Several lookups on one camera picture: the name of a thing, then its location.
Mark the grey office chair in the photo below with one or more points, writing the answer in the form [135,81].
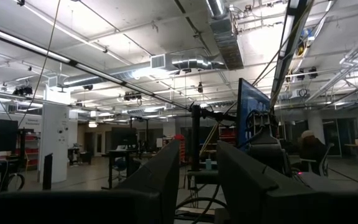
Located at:
[325,158]

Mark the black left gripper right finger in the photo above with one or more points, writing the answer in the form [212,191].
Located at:
[247,193]

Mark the rectangular metal ventilation duct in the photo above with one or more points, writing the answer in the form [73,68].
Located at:
[227,40]

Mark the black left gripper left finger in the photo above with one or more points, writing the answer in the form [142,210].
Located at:
[148,186]

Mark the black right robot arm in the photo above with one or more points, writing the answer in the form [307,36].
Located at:
[269,155]

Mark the black monitor stand pole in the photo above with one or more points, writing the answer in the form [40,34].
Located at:
[195,140]

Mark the blue-lit computer monitor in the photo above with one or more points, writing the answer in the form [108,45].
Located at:
[250,99]

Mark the long light bar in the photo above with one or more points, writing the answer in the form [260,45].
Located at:
[57,57]
[287,31]

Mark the red storage shelving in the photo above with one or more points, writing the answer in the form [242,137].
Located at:
[180,149]

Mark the person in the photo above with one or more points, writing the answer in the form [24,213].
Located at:
[311,149]

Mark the teal cup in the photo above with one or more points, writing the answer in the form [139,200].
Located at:
[208,164]

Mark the black standing desk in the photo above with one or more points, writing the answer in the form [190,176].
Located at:
[121,140]

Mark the black upright panel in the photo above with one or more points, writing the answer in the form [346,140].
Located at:
[47,171]

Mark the white pillar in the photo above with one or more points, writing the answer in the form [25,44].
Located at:
[54,140]

